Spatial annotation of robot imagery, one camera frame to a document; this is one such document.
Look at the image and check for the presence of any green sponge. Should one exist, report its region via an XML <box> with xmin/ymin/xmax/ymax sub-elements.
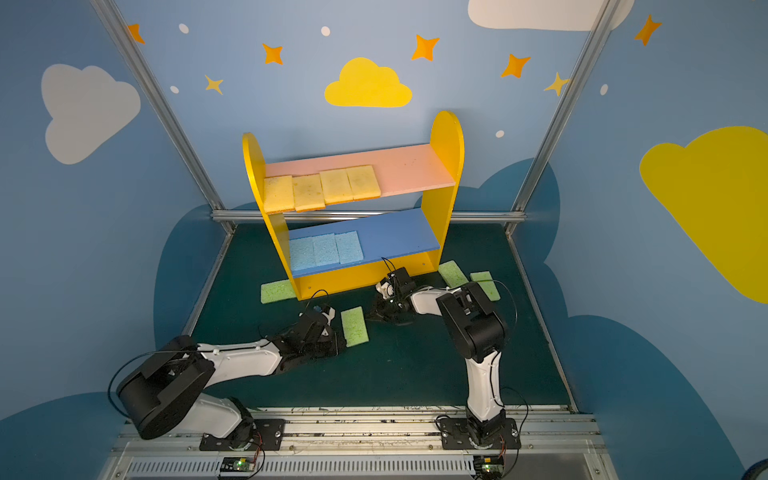
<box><xmin>438</xmin><ymin>260</ymin><xmax>469</xmax><ymax>289</ymax></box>
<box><xmin>260</xmin><ymin>279</ymin><xmax>296</xmax><ymax>304</ymax></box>
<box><xmin>470</xmin><ymin>271</ymin><xmax>500</xmax><ymax>302</ymax></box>
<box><xmin>341</xmin><ymin>307</ymin><xmax>369</xmax><ymax>347</ymax></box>

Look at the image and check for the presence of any blue sponge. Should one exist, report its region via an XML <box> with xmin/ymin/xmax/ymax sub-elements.
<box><xmin>311</xmin><ymin>234</ymin><xmax>340</xmax><ymax>267</ymax></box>
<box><xmin>334</xmin><ymin>231</ymin><xmax>364</xmax><ymax>265</ymax></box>
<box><xmin>289</xmin><ymin>237</ymin><xmax>316</xmax><ymax>272</ymax></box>

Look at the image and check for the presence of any yellow sponge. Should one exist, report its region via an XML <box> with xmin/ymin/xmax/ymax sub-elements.
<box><xmin>292</xmin><ymin>174</ymin><xmax>326</xmax><ymax>212</ymax></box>
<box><xmin>319</xmin><ymin>169</ymin><xmax>354</xmax><ymax>205</ymax></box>
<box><xmin>263</xmin><ymin>175</ymin><xmax>295</xmax><ymax>214</ymax></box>
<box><xmin>346</xmin><ymin>165</ymin><xmax>381</xmax><ymax>201</ymax></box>

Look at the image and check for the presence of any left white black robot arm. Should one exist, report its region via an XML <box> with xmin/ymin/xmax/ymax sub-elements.
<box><xmin>116</xmin><ymin>307</ymin><xmax>347</xmax><ymax>450</ymax></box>

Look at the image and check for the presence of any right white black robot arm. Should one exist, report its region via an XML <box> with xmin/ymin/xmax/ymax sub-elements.
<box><xmin>370</xmin><ymin>267</ymin><xmax>509</xmax><ymax>447</ymax></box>

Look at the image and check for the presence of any yellow shelf with coloured boards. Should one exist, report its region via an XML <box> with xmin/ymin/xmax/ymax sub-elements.
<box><xmin>242</xmin><ymin>111</ymin><xmax>465</xmax><ymax>300</ymax></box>

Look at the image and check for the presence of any left green circuit board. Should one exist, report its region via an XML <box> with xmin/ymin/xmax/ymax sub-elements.
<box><xmin>219</xmin><ymin>457</ymin><xmax>257</xmax><ymax>477</ymax></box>

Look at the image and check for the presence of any green circuit board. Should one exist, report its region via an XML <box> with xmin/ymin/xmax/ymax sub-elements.
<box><xmin>473</xmin><ymin>456</ymin><xmax>505</xmax><ymax>480</ymax></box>
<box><xmin>219</xmin><ymin>457</ymin><xmax>257</xmax><ymax>477</ymax></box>

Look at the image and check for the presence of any right green circuit board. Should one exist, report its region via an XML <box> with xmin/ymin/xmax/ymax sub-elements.
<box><xmin>473</xmin><ymin>456</ymin><xmax>505</xmax><ymax>480</ymax></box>

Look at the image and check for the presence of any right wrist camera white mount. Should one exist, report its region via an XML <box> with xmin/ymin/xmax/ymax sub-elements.
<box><xmin>375</xmin><ymin>278</ymin><xmax>395</xmax><ymax>301</ymax></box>

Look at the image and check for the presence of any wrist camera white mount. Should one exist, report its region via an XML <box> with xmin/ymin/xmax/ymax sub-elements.
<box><xmin>313</xmin><ymin>305</ymin><xmax>336</xmax><ymax>325</ymax></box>
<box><xmin>375</xmin><ymin>278</ymin><xmax>395</xmax><ymax>301</ymax></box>

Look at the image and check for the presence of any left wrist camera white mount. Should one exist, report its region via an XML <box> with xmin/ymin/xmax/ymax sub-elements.
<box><xmin>313</xmin><ymin>305</ymin><xmax>336</xmax><ymax>325</ymax></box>

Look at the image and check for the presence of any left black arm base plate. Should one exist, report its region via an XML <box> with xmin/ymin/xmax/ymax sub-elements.
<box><xmin>199</xmin><ymin>419</ymin><xmax>286</xmax><ymax>452</ymax></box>

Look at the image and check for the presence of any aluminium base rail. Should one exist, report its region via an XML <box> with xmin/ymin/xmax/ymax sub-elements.
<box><xmin>100</xmin><ymin>406</ymin><xmax>618</xmax><ymax>479</ymax></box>

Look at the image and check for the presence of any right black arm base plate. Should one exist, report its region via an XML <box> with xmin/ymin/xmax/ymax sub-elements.
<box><xmin>435</xmin><ymin>416</ymin><xmax>521</xmax><ymax>450</ymax></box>

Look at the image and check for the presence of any right aluminium frame post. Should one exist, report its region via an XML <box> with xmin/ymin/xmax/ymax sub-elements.
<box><xmin>505</xmin><ymin>0</ymin><xmax>623</xmax><ymax>241</ymax></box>

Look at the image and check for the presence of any aluminium frame post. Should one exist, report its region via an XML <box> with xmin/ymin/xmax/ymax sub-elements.
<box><xmin>90</xmin><ymin>0</ymin><xmax>224</xmax><ymax>213</ymax></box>
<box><xmin>505</xmin><ymin>0</ymin><xmax>623</xmax><ymax>241</ymax></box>

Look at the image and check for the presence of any rear aluminium frame bar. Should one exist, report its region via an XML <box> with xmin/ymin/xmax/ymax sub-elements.
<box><xmin>211</xmin><ymin>210</ymin><xmax>527</xmax><ymax>224</ymax></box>

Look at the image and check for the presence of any left aluminium frame post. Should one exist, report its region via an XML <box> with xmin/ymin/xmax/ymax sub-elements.
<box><xmin>90</xmin><ymin>0</ymin><xmax>224</xmax><ymax>213</ymax></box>

